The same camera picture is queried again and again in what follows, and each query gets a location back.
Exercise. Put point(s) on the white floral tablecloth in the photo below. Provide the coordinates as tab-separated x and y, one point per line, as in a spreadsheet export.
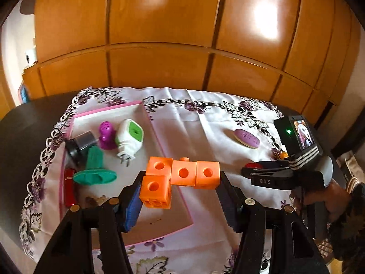
199	137

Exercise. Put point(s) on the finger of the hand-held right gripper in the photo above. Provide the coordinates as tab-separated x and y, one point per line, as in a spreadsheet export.
271	166
271	182

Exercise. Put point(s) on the black and grey cylinder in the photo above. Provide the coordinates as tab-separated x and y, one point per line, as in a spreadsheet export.
85	141

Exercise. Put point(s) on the white green plug-in device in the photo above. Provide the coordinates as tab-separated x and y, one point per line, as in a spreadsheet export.
127	139

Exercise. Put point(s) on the teal plastic toy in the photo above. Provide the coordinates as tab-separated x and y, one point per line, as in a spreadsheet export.
94	177

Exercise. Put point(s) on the pink shallow tray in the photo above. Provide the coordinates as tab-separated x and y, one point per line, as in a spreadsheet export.
85	122

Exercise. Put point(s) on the small orange figure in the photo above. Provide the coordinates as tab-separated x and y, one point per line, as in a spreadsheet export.
283	155

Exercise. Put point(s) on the small red object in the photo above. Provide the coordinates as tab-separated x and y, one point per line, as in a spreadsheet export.
251	165

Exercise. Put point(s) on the purple oval disc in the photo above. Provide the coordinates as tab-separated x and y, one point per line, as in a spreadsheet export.
246	138

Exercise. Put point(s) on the magenta plastic toy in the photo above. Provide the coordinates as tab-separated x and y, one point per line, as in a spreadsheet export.
107	137

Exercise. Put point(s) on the person's right hand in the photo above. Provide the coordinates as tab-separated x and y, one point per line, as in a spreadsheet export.
336	202

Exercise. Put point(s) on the red flat case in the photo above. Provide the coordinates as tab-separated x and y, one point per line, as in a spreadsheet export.
69	188

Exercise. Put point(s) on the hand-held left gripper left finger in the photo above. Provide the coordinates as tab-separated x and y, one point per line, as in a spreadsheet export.
132	214

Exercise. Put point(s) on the wooden wardrobe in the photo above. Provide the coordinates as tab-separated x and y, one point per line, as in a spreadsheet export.
171	34

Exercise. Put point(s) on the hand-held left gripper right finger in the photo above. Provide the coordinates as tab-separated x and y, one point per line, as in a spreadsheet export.
228	208

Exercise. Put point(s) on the orange linked cubes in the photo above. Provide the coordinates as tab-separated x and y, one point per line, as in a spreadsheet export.
182	174

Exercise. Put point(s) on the blue and pink box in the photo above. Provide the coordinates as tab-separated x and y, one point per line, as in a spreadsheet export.
23	92

